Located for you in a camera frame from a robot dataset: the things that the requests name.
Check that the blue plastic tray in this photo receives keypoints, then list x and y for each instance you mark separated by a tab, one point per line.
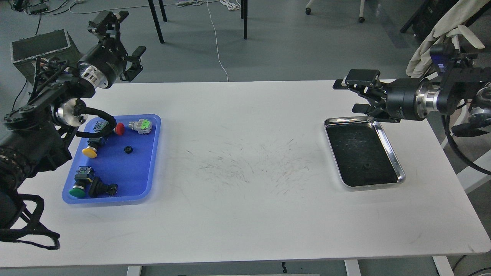
133	173

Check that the black table leg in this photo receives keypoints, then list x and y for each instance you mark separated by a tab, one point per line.
244	17
155	18

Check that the silver metal tray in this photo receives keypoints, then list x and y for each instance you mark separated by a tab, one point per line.
355	141

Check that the red push button switch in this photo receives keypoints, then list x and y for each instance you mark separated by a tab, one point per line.
119	129

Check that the grey green connector part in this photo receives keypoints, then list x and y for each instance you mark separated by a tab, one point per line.
142	126

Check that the green push button switch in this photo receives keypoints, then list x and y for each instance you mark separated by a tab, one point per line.
84	177

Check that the white chair with cloth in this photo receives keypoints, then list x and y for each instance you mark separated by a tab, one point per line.
457	15

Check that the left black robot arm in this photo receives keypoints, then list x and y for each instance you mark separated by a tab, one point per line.
40	132

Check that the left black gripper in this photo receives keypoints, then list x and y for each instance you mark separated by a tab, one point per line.
101	65

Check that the blue camera module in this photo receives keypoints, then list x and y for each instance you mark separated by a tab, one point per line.
440	55

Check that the black table leg right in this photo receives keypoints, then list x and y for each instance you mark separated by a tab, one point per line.
244	17

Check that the yellow push button switch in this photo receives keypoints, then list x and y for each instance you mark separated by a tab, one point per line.
93	146

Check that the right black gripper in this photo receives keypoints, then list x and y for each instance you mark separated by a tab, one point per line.
400	95

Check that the black switch part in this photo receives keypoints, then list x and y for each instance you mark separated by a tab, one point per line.
99	188

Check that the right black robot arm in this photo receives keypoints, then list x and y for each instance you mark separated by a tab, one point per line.
462	96

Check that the grey plastic crate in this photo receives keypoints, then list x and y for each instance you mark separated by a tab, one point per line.
54	48

